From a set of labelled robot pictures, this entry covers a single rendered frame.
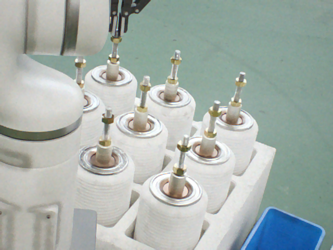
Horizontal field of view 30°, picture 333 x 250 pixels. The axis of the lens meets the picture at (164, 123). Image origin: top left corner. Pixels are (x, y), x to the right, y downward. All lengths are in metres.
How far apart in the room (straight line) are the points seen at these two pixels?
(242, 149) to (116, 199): 0.26
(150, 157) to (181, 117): 0.12
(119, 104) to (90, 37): 0.61
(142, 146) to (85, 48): 0.47
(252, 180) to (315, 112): 0.68
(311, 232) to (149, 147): 0.33
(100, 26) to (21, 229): 0.22
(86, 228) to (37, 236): 0.11
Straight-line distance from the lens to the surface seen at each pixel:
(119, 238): 0.91
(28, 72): 0.57
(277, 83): 1.82
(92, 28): 0.52
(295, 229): 1.13
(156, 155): 1.01
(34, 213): 0.61
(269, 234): 1.15
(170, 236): 0.88
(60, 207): 0.62
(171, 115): 1.07
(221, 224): 0.96
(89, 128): 1.04
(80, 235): 0.73
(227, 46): 1.97
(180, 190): 0.88
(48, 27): 0.51
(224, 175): 0.97
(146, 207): 0.87
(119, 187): 0.91
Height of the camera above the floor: 0.79
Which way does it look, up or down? 32 degrees down
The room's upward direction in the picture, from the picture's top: 10 degrees clockwise
